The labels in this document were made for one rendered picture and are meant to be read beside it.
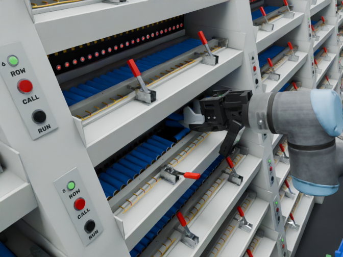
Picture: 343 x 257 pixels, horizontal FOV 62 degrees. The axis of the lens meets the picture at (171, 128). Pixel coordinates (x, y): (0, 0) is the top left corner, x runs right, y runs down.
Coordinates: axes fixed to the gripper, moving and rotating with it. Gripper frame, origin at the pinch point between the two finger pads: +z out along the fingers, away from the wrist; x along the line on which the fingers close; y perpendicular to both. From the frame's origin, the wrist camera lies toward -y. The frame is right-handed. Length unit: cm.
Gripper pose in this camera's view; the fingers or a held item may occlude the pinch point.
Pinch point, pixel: (185, 122)
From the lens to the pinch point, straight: 78.5
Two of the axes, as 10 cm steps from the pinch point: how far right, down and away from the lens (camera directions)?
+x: -5.8, 4.4, -6.8
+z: -7.7, -0.1, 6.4
